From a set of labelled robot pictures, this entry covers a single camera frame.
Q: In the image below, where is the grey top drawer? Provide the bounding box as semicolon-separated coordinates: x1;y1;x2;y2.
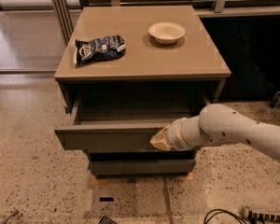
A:
55;96;206;153

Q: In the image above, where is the black object bottom edge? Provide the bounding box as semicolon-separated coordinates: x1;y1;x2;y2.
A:
98;216;118;224

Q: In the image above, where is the metal rod on floor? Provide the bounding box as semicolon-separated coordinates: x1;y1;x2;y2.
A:
0;209;19;224

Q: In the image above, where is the small dark floor object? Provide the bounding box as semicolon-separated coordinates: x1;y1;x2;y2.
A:
269;91;280;108

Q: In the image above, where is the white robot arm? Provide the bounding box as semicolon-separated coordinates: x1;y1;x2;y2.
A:
150;104;280;162

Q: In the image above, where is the grey drawer cabinet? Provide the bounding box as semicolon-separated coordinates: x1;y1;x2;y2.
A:
55;6;231;177

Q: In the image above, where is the blue chip bag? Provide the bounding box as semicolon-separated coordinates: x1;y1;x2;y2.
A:
74;35;126;66

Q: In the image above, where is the black cable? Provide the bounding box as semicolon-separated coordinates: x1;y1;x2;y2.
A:
203;208;248;224

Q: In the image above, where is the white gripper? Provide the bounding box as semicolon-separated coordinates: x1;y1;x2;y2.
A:
149;118;192;151

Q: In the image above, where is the white bowl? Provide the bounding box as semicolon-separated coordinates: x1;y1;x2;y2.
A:
148;21;186;45

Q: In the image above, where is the white power strip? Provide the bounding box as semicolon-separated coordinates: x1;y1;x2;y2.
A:
241;206;280;223

